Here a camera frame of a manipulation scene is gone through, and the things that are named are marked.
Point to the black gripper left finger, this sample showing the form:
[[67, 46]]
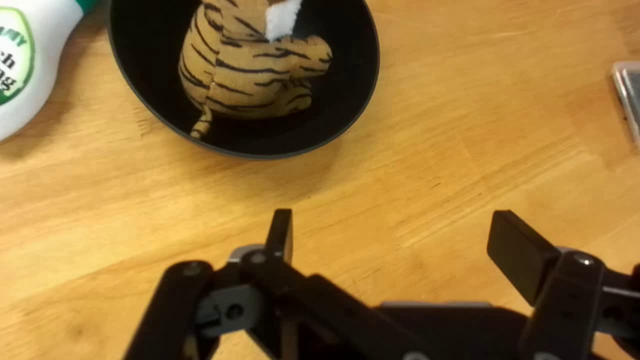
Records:
[[194, 304]]

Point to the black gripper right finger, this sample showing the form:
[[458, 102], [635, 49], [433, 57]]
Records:
[[572, 293]]

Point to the stuffed tiger toy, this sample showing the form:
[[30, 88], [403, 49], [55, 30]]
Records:
[[241, 59]]

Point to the black bowl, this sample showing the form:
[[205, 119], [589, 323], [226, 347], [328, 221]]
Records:
[[147, 38]]

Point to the white ranch dressing bottle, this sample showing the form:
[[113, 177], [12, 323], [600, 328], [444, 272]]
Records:
[[32, 37]]

